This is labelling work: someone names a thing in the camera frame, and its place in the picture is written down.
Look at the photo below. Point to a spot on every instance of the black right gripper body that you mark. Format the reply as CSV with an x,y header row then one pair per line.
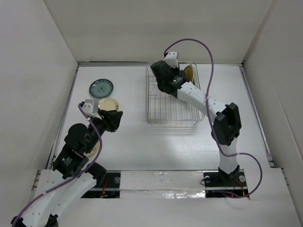
x,y
175,71

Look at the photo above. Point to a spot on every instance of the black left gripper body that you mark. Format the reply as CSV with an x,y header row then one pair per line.
x,y
106,123

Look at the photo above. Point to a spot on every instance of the cream plate with black patch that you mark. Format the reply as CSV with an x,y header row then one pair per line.
x,y
108,104

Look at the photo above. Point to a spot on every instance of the round bamboo woven plate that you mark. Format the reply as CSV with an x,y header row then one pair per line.
x,y
189,73

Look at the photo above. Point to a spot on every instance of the blue patterned round plate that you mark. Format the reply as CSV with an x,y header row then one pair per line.
x,y
101,88

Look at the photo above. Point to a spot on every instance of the beige round plate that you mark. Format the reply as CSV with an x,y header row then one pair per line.
x,y
92,152

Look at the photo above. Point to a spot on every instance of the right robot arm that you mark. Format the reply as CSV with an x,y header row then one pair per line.
x,y
224,119

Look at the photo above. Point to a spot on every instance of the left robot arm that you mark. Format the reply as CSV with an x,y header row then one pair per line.
x,y
73,174

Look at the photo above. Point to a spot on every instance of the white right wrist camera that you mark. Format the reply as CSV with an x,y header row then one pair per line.
x,y
171,58

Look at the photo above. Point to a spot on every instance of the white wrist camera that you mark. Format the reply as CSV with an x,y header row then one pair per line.
x,y
89,108
171,58

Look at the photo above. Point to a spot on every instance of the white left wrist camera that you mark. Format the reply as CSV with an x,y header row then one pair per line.
x,y
89,108

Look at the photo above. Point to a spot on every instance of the metal wire dish rack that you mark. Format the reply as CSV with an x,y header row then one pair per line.
x,y
163,110

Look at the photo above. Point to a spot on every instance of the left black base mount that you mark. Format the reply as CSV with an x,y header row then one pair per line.
x,y
109,188

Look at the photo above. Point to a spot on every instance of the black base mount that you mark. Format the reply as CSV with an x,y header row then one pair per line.
x,y
109,188
217,188

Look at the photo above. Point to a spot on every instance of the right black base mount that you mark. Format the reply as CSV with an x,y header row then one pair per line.
x,y
217,188

